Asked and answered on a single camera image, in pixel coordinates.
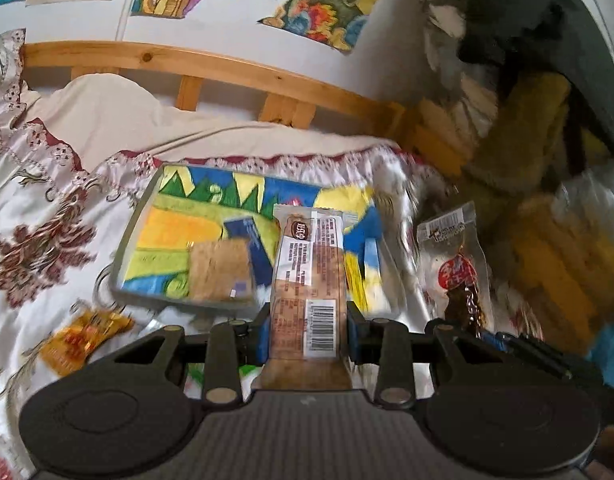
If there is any clear plastic bag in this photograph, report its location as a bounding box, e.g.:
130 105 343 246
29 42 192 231
547 165 614 271

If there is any blue cracker packet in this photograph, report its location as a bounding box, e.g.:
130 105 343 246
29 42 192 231
187 216 282 303

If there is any orange-brown snack packet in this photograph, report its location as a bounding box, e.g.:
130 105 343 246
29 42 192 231
39 309 135 378

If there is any green white snack packet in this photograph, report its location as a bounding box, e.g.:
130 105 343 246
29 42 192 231
184 362 260 396

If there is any colourful painted tray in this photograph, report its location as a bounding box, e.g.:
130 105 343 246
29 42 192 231
109 162 408 316

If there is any clear cake packet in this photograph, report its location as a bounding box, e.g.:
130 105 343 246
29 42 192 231
249 205 358 391

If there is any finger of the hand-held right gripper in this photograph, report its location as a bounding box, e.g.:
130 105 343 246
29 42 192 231
479 330 575 381

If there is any beige bed sheet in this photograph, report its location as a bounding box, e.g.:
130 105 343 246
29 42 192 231
17 72 402 171

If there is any white wall pipe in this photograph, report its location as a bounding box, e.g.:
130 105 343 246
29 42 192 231
114 0 145 43

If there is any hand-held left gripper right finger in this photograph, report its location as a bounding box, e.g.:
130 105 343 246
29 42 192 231
344 305 502 408

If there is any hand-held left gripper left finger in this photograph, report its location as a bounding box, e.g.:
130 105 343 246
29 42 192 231
107 305 272 407

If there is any tan coat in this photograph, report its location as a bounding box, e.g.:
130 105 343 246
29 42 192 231
462 70 588 196

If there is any colourful drawing sheet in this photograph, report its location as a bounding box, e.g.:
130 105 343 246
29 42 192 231
122 165 388 311

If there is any floral satin printed blanket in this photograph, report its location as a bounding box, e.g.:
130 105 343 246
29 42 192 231
0 27 552 480

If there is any wooden bed rail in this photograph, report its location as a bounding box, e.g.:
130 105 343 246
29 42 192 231
22 42 468 176

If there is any dark hanging garment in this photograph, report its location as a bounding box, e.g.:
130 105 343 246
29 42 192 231
427 0 614 151

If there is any grey white patterned garment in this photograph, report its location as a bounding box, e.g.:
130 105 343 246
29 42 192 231
422 0 502 136

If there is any clear cracker packet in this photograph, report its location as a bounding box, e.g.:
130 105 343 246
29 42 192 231
416 201 495 341

